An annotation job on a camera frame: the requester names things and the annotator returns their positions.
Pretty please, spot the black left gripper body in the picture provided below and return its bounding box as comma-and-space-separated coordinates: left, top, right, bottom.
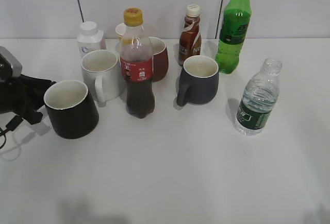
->
1, 75, 55, 125

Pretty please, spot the black mug white interior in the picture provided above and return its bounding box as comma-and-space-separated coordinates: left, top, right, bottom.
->
43, 80, 99, 139

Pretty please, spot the clear water bottle green label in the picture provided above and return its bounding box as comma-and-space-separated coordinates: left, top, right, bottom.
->
235, 58, 282, 136

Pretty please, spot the white ceramic mug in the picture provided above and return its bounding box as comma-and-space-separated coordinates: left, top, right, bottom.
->
81, 49, 125, 107

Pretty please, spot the white plastic bottle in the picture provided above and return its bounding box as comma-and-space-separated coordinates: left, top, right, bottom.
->
77, 21, 106, 57

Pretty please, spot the cola bottle yellow cap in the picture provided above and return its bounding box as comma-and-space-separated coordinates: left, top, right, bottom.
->
120, 8, 155, 119

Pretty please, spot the dark red mug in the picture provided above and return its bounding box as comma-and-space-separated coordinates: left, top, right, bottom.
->
149, 37, 169, 82

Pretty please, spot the brown coffee drink bottle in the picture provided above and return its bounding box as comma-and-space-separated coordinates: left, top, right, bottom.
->
178, 4, 202, 66

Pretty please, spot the dark grey mug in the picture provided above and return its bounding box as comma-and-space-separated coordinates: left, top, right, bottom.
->
176, 55, 219, 107

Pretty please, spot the green soda bottle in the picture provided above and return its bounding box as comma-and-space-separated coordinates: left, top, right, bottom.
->
215, 0, 252, 74

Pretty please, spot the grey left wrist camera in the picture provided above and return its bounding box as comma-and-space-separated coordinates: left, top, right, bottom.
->
1, 46, 22, 82

